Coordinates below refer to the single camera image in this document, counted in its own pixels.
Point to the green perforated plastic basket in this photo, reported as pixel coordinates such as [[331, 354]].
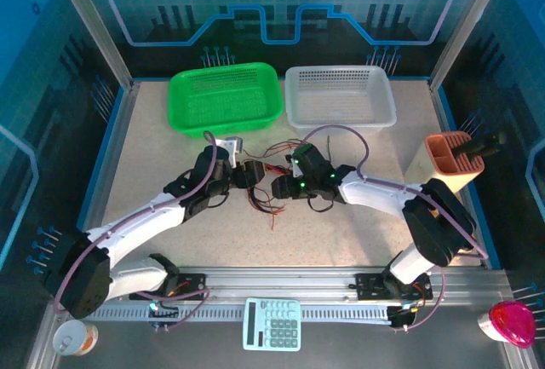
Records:
[[183, 117]]

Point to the light blue calculator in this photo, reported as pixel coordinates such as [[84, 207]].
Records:
[[272, 324]]

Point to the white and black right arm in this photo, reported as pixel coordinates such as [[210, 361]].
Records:
[[374, 194]]

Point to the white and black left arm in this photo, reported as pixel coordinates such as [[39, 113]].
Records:
[[127, 224]]

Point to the aluminium side rail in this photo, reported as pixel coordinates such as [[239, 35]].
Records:
[[111, 147]]

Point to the white cup with pink lid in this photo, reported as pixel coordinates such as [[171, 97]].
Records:
[[511, 324]]

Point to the aluminium frame post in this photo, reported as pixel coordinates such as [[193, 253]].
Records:
[[464, 24], [93, 28]]

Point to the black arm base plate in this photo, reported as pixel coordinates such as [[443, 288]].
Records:
[[191, 284], [368, 286]]

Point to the white perforated plastic basket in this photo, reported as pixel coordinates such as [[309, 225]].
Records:
[[294, 109]]

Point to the aluminium extrusion rail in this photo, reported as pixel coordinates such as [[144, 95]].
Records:
[[281, 279]]

